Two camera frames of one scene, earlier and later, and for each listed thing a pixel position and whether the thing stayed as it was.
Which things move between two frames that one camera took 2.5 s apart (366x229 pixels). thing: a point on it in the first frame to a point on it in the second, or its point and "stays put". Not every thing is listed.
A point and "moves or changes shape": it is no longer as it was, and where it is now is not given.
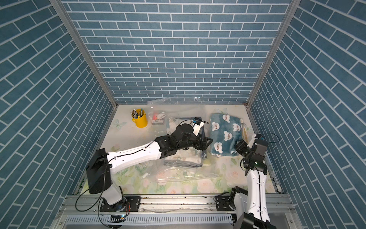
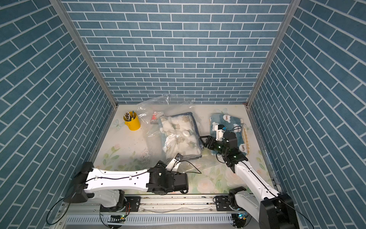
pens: [134, 113] to [127, 116]
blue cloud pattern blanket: [225, 130] stays put
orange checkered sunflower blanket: [244, 134] stays put
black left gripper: [203, 146] to [163, 166]
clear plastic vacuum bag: [189, 166] moves or changes shape
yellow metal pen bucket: [140, 121] to [134, 124]
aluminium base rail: [165, 212] stays put
